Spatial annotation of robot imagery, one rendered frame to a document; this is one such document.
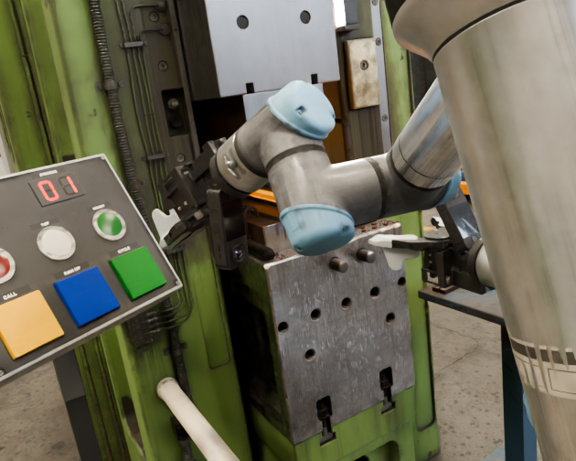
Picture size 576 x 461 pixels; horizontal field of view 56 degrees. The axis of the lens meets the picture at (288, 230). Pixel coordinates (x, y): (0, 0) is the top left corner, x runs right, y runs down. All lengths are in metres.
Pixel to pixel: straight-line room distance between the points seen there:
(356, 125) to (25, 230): 0.90
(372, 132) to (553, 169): 1.28
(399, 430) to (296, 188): 1.07
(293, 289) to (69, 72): 0.63
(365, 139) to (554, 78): 1.27
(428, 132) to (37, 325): 0.58
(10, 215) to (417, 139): 0.61
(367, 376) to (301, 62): 0.76
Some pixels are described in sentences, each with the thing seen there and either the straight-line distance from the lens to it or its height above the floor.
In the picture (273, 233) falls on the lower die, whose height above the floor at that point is 0.96.
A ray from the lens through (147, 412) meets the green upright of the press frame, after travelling 1.39.
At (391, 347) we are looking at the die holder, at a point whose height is 0.60.
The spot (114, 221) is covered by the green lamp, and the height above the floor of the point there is 1.09.
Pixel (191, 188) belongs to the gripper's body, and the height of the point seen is 1.16.
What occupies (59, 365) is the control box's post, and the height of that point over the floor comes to 0.87.
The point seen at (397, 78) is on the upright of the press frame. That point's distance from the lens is 1.59.
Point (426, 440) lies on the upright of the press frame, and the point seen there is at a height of 0.08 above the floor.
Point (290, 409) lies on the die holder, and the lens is 1.31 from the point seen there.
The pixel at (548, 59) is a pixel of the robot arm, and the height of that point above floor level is 1.28.
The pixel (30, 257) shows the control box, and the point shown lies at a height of 1.08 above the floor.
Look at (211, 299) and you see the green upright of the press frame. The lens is 1.35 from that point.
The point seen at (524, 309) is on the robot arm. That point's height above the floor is 1.17.
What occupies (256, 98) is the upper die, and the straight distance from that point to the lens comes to 1.17.
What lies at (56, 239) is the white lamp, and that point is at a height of 1.10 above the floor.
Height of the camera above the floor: 1.28
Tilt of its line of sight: 15 degrees down
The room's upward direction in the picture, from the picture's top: 8 degrees counter-clockwise
